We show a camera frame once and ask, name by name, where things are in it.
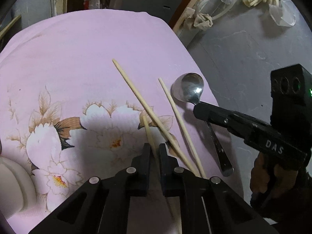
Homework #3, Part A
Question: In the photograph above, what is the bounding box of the knotted beige rag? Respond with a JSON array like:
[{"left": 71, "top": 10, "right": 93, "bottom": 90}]
[{"left": 183, "top": 7, "right": 213, "bottom": 31}]

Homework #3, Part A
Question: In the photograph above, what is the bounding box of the white hose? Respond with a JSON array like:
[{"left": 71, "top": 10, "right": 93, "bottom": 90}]
[{"left": 197, "top": 0, "right": 235, "bottom": 21}]

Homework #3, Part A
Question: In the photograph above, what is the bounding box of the pink floral table cloth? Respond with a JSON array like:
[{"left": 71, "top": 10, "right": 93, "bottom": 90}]
[{"left": 0, "top": 9, "right": 244, "bottom": 234}]

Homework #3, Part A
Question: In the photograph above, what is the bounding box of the right hand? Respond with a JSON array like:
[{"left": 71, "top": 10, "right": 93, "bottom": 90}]
[{"left": 250, "top": 153, "right": 298, "bottom": 198}]

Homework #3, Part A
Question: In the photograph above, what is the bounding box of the beige kitchen counter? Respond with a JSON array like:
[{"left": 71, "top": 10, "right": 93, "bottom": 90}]
[{"left": 0, "top": 14, "right": 21, "bottom": 40}]

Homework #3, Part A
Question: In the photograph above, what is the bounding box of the steel spoon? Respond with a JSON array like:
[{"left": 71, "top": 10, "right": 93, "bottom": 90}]
[{"left": 181, "top": 73, "right": 234, "bottom": 177}]

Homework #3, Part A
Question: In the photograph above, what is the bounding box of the white plastic utensil holder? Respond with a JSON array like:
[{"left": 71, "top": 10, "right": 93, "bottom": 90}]
[{"left": 1, "top": 157, "right": 36, "bottom": 220}]

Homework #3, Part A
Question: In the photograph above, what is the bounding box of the wooden chopstick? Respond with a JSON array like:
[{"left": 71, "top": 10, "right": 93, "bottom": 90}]
[
  {"left": 112, "top": 59, "right": 199, "bottom": 175},
  {"left": 142, "top": 115, "right": 183, "bottom": 234},
  {"left": 158, "top": 78, "right": 207, "bottom": 179}
]

